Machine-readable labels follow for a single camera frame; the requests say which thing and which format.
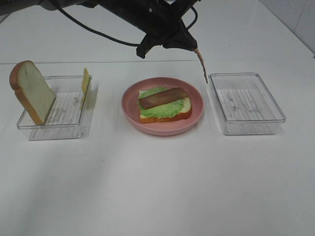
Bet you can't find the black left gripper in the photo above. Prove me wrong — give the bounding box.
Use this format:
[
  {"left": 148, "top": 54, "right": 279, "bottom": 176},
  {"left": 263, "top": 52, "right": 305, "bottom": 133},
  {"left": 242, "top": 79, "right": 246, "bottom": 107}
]
[{"left": 136, "top": 0, "right": 198, "bottom": 59}]

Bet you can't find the bacon strip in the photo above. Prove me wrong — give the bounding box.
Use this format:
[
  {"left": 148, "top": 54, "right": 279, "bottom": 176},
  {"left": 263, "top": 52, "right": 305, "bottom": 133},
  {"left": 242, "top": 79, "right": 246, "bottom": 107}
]
[
  {"left": 193, "top": 48, "right": 208, "bottom": 84},
  {"left": 138, "top": 88, "right": 188, "bottom": 109}
]

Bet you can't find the green lettuce leaf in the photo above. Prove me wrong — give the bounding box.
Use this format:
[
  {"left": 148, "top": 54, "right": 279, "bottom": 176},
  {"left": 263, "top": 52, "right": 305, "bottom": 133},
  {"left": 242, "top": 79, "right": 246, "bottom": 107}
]
[{"left": 137, "top": 86, "right": 186, "bottom": 118}]

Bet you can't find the bread slice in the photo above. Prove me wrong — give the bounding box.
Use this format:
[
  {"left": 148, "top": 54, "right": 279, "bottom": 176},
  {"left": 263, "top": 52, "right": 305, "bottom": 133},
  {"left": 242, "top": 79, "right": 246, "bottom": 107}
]
[
  {"left": 137, "top": 86, "right": 192, "bottom": 123},
  {"left": 9, "top": 60, "right": 56, "bottom": 125}
]

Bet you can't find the yellow cheese slice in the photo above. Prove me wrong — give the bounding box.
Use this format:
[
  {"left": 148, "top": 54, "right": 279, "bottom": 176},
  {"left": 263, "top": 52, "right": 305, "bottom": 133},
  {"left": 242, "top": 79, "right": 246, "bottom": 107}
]
[{"left": 81, "top": 68, "right": 91, "bottom": 110}]

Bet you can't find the pink round plate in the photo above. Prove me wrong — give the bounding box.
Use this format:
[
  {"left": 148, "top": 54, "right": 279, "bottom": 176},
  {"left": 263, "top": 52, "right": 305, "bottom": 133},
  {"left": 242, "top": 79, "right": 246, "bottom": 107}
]
[{"left": 121, "top": 77, "right": 204, "bottom": 136}]

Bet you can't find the clear plastic right bin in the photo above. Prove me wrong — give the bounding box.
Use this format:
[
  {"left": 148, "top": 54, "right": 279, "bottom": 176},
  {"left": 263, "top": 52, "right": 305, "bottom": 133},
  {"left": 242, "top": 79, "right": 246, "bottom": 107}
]
[{"left": 209, "top": 72, "right": 286, "bottom": 135}]

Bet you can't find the clear plastic bin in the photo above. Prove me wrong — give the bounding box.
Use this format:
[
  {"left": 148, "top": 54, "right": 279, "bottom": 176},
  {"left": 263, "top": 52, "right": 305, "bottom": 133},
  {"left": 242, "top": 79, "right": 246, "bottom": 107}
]
[
  {"left": 209, "top": 72, "right": 286, "bottom": 135},
  {"left": 17, "top": 75, "right": 98, "bottom": 141}
]

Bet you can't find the clear plastic left bin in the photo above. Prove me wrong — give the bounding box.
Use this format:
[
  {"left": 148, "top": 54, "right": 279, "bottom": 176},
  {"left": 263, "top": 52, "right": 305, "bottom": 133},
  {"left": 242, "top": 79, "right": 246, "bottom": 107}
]
[{"left": 17, "top": 75, "right": 98, "bottom": 141}]

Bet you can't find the upright bread slice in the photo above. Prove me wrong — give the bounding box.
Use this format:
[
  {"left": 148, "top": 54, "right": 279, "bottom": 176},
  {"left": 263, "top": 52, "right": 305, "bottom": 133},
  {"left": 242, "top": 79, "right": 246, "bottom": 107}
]
[{"left": 9, "top": 60, "right": 56, "bottom": 125}]

